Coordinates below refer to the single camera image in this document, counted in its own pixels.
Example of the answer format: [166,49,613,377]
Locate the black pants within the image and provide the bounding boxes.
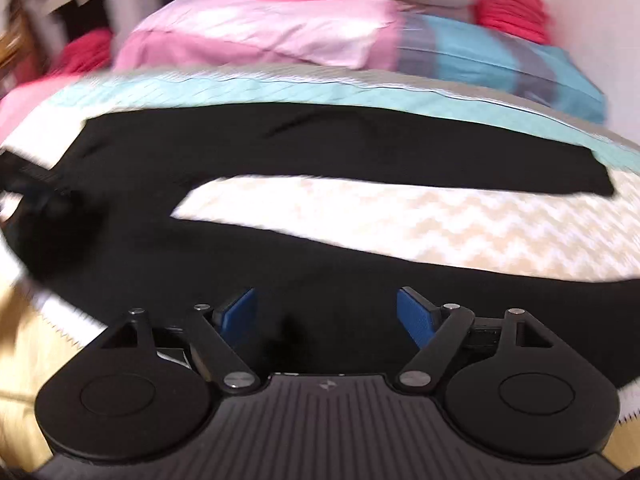
[3,103,639,387]

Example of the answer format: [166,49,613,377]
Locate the zigzag patterned bed sheet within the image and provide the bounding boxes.
[0,63,640,476]

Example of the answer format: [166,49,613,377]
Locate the blue grey striped pillow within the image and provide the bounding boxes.
[397,12,606,125]

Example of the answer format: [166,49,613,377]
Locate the pink purple pillow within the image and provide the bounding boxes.
[114,0,402,72]

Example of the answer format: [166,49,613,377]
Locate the red cloth pile left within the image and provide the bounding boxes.
[48,28,113,76]

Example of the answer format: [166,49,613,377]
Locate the red knitted cloth right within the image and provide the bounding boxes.
[474,0,551,46]

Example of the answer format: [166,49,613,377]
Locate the wooden shelf with clutter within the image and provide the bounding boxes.
[1,0,65,96]

